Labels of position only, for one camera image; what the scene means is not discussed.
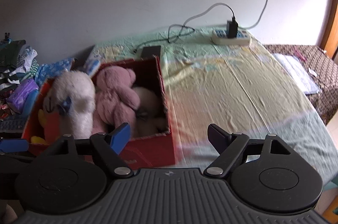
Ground mauve bear plush toy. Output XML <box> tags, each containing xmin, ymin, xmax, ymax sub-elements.
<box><xmin>92</xmin><ymin>66</ymin><xmax>140</xmax><ymax>138</ymax></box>

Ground yellow tiger plush toy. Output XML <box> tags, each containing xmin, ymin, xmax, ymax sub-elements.
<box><xmin>30</xmin><ymin>91</ymin><xmax>63</xmax><ymax>147</ymax></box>

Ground white bunny plush toy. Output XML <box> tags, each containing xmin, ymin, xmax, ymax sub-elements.
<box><xmin>132</xmin><ymin>87</ymin><xmax>160</xmax><ymax>137</ymax></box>

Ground pink bunny plush toy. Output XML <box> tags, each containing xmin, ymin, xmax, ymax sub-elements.
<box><xmin>51</xmin><ymin>71</ymin><xmax>96</xmax><ymax>139</ymax></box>

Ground purple plastic package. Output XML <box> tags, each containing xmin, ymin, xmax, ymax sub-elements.
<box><xmin>6</xmin><ymin>78</ymin><xmax>39</xmax><ymax>113</ymax></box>

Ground green yellow bed sheet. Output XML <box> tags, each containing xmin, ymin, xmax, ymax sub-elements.
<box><xmin>90</xmin><ymin>26</ymin><xmax>337</xmax><ymax>183</ymax></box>

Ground blue floral towel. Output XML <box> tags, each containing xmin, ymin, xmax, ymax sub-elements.
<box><xmin>34</xmin><ymin>57</ymin><xmax>76</xmax><ymax>87</ymax></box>

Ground pile of folded clothes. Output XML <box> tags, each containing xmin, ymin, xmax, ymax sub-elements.
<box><xmin>1</xmin><ymin>33</ymin><xmax>39</xmax><ymax>92</ymax></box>

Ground white folded paper pad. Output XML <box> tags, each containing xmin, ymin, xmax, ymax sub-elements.
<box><xmin>272</xmin><ymin>53</ymin><xmax>321</xmax><ymax>95</ymax></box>

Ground black smartphone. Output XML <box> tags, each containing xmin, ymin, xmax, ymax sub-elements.
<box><xmin>140</xmin><ymin>45</ymin><xmax>161</xmax><ymax>59</ymax></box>

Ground white power strip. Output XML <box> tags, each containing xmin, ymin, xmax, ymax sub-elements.
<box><xmin>210</xmin><ymin>29</ymin><xmax>252</xmax><ymax>46</ymax></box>

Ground black power adapter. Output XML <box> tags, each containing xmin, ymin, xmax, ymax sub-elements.
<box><xmin>226</xmin><ymin>16</ymin><xmax>238</xmax><ymax>38</ymax></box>

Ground brown patterned blanket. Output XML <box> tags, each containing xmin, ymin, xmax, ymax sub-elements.
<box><xmin>265</xmin><ymin>44</ymin><xmax>337</xmax><ymax>124</ymax></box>

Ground black charging cable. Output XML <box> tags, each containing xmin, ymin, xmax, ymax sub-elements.
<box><xmin>132</xmin><ymin>3</ymin><xmax>236</xmax><ymax>54</ymax></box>

